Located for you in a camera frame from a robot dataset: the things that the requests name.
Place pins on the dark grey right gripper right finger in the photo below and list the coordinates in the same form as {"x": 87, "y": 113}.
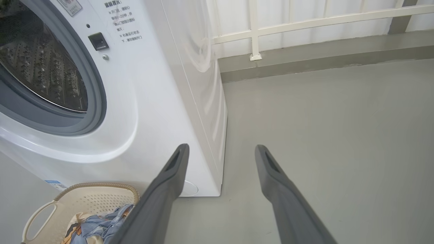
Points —
{"x": 295, "y": 217}

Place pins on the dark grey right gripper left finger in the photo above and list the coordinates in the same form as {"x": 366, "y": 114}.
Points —
{"x": 152, "y": 210}

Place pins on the blue animal print garment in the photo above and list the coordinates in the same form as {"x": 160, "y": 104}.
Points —
{"x": 101, "y": 227}

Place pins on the white front-load washing machine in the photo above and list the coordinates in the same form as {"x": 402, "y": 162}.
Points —
{"x": 152, "y": 101}

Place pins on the grey rubber door gasket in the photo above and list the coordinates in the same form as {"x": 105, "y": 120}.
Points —
{"x": 96, "y": 101}

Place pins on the stainless steel washing machine drum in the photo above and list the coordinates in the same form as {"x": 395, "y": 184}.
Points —
{"x": 44, "y": 64}

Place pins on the round white filter cover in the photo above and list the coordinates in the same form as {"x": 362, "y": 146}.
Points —
{"x": 190, "y": 188}

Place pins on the cream perforated laundry basket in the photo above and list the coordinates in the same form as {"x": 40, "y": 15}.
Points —
{"x": 101, "y": 196}

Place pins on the blue energy label sticker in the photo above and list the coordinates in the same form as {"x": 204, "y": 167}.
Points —
{"x": 56, "y": 184}

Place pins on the white metal railing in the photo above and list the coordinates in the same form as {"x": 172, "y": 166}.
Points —
{"x": 305, "y": 23}

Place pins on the white warning sticker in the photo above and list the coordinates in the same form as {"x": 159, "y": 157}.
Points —
{"x": 70, "y": 6}

